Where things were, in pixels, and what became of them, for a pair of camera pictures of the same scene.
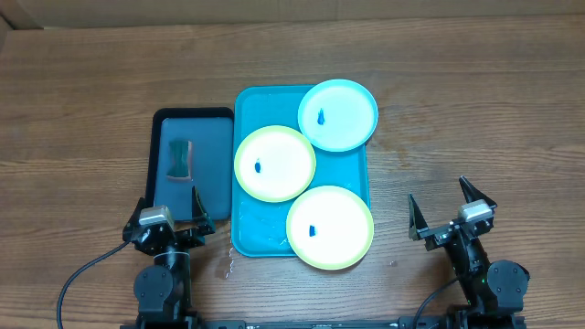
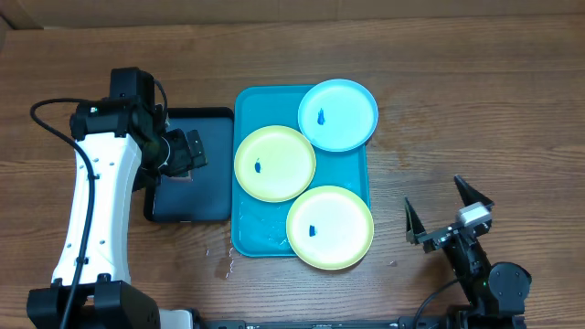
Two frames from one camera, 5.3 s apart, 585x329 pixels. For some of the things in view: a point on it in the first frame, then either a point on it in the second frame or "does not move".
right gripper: (442, 232) does not move
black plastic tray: (210, 131) does not move
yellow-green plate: (274, 164) does not move
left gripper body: (186, 240) → (180, 159)
